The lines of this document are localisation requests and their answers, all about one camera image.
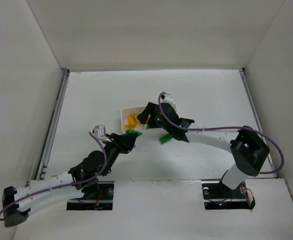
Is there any yellow sloped lego brick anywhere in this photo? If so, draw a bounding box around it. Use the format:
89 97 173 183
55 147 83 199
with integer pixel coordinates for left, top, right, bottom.
126 114 140 129

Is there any orange flower green lego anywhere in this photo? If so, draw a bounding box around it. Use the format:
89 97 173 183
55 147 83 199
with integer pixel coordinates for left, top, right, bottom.
125 129 143 137

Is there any green long lego brick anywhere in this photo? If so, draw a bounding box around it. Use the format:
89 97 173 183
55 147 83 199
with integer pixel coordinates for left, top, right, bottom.
159 134 172 145

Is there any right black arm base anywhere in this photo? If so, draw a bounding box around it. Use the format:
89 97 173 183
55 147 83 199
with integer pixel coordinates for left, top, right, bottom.
202 182 256 210

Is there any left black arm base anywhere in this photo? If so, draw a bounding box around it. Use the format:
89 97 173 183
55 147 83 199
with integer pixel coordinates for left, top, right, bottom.
66 181 115 211

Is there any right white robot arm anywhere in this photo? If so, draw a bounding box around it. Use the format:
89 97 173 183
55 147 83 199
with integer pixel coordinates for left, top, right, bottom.
137 102 270 190

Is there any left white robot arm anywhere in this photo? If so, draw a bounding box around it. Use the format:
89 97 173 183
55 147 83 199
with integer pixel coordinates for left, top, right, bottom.
0 132 139 228

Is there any white three-compartment bin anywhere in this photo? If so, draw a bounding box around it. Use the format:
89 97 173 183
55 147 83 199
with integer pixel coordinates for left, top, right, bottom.
120 104 177 137

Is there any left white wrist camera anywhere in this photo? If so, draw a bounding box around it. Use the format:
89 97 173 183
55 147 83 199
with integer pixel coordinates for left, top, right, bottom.
92 125 107 140

